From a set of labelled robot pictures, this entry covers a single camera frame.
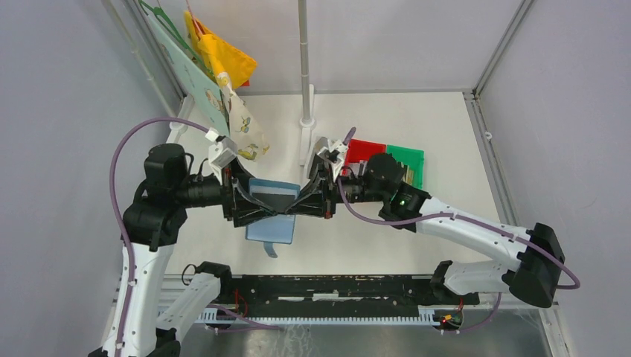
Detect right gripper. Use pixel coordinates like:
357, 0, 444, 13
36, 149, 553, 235
286, 161, 388, 219

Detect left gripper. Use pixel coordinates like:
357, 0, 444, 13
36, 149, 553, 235
176, 154, 278, 225

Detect black credit card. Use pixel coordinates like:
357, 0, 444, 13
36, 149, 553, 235
252, 193, 295, 214

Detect blue card holder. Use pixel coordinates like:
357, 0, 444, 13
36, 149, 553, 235
245, 178, 301, 259

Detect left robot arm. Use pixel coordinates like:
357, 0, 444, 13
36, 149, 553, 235
91, 144, 277, 356

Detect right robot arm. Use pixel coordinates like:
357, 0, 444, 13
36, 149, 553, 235
285, 153, 568, 308

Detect gold cards in green bin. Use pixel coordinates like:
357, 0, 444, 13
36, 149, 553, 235
403, 165, 414, 186

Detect red plastic bin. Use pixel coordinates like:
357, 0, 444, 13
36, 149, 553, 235
342, 139, 387, 176

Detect cream patterned cloth bag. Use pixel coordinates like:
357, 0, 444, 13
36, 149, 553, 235
217, 71, 270, 161

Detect metal pole with white base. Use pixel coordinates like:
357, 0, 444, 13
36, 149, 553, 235
298, 0, 315, 167

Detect green plastic bin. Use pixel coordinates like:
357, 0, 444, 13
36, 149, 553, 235
386, 145, 425, 189

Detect light green hanging board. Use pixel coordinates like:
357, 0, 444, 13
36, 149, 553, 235
145, 13, 230, 136

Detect yellow cloth bag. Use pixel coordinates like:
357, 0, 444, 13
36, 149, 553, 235
184, 10, 257, 89

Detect green hanger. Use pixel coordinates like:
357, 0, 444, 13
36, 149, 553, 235
138, 0, 210, 74

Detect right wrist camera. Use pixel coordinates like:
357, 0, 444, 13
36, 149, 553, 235
313, 137, 350, 180

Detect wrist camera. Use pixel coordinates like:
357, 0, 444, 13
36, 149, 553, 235
205, 128, 238, 184
313, 137, 350, 180

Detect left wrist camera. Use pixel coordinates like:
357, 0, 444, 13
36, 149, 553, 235
205, 128, 238, 184

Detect white cable duct strip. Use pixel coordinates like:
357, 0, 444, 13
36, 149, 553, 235
194, 308, 440, 327

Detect left white stand post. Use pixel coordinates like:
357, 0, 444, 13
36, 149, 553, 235
101, 0, 194, 119

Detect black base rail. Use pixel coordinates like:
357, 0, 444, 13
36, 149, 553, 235
212, 274, 480, 319

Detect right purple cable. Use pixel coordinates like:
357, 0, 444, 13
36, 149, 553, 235
337, 126, 582, 335

